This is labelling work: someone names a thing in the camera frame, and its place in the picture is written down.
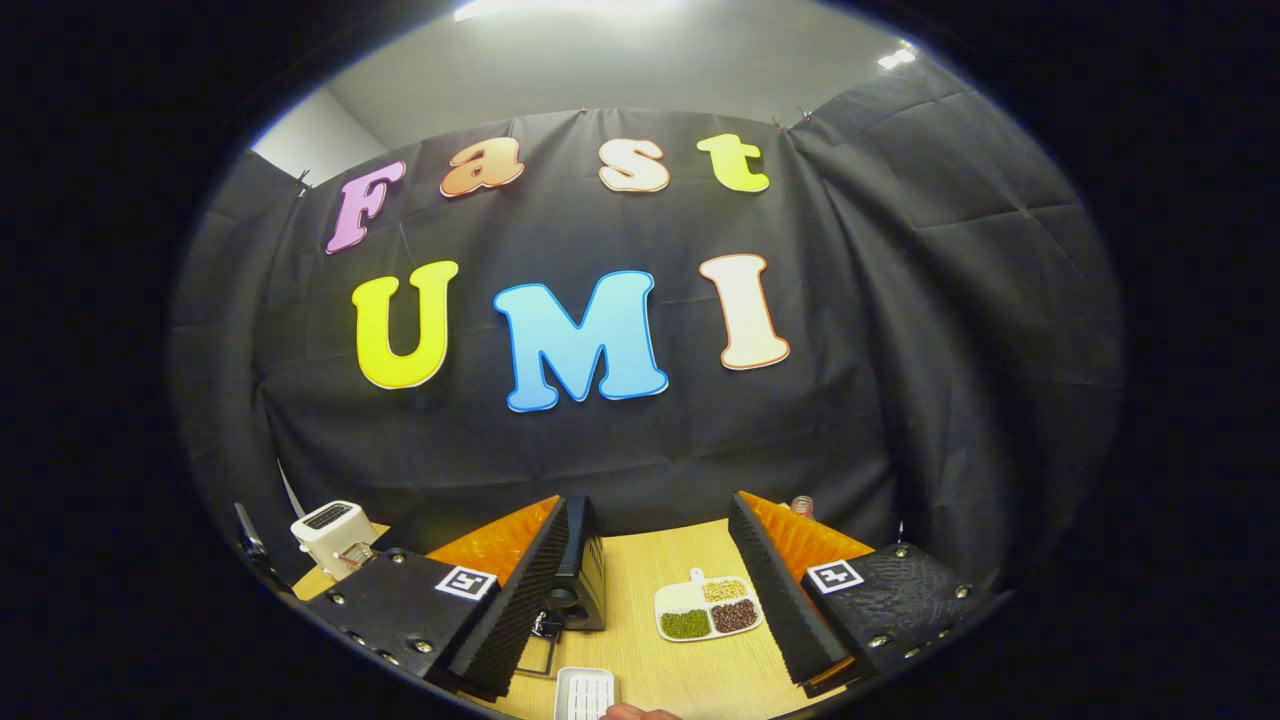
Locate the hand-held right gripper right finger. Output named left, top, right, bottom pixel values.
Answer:
left=728, top=490, right=1001, bottom=698

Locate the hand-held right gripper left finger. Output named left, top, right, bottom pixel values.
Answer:
left=305, top=495, right=571, bottom=701

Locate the black electric oven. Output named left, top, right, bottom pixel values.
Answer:
left=520, top=495, right=608, bottom=678

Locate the white toaster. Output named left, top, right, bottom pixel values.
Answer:
left=290, top=500, right=379, bottom=581

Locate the white divided plate with beans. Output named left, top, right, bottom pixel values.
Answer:
left=654, top=567, right=766, bottom=643

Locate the small white ridged tray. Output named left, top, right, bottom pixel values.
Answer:
left=553, top=667, right=617, bottom=720

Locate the black backdrop cloth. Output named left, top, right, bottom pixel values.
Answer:
left=170, top=85, right=1126, bottom=591

